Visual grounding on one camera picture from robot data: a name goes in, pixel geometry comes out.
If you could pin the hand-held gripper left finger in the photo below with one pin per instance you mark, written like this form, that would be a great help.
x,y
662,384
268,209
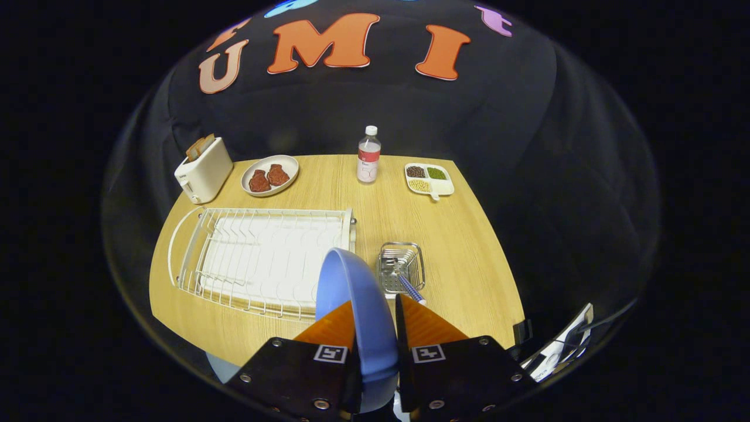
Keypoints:
x,y
299,381

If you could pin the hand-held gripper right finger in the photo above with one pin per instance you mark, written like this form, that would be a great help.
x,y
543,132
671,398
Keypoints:
x,y
403,351

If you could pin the blue plate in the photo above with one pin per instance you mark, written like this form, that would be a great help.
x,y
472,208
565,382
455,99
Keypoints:
x,y
357,305

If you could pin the white divided dish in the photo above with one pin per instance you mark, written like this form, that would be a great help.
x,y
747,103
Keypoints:
x,y
443,186

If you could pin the beige oval plate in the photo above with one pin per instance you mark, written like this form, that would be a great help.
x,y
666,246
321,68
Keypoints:
x,y
263,163

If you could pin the pile of yellow beans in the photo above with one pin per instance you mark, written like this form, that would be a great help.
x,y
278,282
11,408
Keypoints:
x,y
419,185

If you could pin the pile of dark brown beans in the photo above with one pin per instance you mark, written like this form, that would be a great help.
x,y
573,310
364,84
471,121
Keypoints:
x,y
416,172

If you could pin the pile of green beans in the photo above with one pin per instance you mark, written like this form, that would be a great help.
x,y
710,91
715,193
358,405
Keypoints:
x,y
436,173

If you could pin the clear bottle with red label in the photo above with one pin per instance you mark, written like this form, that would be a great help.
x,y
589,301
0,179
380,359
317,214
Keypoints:
x,y
368,158

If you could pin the brown meat piece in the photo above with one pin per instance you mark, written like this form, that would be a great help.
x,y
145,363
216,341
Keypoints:
x,y
259,181
278,175

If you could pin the white toaster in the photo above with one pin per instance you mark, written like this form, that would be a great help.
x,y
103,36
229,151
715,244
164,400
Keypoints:
x,y
208,173

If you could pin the toast slice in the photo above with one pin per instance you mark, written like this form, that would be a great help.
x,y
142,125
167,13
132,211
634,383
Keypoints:
x,y
207,142
195,151

